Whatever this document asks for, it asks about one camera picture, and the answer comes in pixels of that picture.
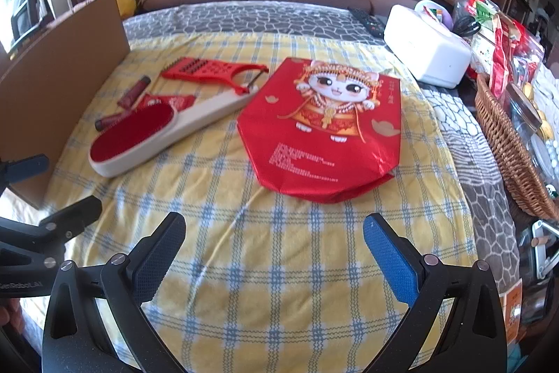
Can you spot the red plastic grater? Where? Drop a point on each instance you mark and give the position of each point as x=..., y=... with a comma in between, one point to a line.
x=201, y=71

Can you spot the purple and white bowl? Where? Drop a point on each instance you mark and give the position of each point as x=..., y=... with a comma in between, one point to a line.
x=434, y=11

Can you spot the dark red tube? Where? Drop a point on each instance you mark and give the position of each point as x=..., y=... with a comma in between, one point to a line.
x=133, y=92
x=112, y=120

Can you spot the black remote control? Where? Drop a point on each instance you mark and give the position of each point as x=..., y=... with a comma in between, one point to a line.
x=369, y=22

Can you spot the red cat print gift bag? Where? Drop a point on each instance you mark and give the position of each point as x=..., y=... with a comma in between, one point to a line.
x=332, y=124

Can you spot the brown cardboard box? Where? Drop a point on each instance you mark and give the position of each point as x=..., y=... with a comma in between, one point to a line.
x=56, y=84

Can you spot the glass jar with lid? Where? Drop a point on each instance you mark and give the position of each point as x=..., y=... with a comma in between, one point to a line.
x=524, y=111

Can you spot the wicker basket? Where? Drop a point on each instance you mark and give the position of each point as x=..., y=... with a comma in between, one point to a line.
x=506, y=163

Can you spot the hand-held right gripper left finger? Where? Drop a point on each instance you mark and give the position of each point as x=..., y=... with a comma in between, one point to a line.
x=153, y=263

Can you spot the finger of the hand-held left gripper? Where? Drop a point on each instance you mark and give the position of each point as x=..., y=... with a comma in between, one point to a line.
x=28, y=170
x=76, y=215

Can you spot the yellow plaid tablecloth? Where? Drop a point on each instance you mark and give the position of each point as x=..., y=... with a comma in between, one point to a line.
x=262, y=250

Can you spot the red snack packet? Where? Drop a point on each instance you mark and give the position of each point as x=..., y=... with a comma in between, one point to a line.
x=502, y=49

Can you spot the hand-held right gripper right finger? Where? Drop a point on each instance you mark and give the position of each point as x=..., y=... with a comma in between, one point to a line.
x=391, y=259

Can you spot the white tissue box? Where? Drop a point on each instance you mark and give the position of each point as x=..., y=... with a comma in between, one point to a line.
x=426, y=45

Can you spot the red sauce sachet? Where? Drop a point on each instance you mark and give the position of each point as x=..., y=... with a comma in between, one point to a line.
x=177, y=102

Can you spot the orange printed card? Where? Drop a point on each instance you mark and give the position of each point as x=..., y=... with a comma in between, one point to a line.
x=512, y=312

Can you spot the white lint brush red pad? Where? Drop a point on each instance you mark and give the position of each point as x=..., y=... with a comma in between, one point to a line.
x=144, y=137

